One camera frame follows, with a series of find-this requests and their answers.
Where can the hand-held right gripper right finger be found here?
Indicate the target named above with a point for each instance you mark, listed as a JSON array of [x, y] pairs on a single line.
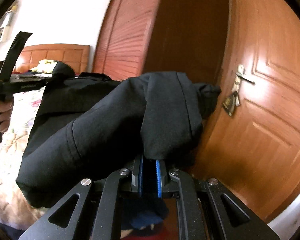
[[159, 180]]

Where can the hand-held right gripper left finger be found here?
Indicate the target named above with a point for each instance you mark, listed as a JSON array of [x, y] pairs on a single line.
[[140, 180]]

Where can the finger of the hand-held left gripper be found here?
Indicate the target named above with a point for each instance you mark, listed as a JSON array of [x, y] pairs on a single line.
[[46, 83]]

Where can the black coat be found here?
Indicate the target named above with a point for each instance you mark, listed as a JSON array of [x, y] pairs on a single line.
[[102, 120]]

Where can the person's left hand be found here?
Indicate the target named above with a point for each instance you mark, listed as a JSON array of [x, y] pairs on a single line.
[[5, 105]]

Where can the yellow plush toy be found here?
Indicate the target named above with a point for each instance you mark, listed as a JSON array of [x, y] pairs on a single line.
[[46, 63]]

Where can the wooden bed headboard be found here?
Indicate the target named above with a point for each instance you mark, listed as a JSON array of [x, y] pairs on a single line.
[[59, 55]]

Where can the dark blue cloth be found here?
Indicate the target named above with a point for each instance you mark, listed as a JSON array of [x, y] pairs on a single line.
[[145, 212]]

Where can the floral blanket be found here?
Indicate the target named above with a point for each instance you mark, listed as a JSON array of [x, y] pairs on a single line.
[[14, 167]]

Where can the wooden slatted wardrobe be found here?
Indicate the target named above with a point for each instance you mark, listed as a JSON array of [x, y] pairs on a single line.
[[129, 42]]

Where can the dark hanging tag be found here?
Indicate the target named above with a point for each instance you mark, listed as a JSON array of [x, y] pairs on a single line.
[[230, 105]]

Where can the wooden door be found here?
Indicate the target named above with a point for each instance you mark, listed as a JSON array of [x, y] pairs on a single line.
[[265, 130]]

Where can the white wall shelf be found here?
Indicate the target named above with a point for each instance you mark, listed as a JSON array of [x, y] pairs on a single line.
[[3, 25]]

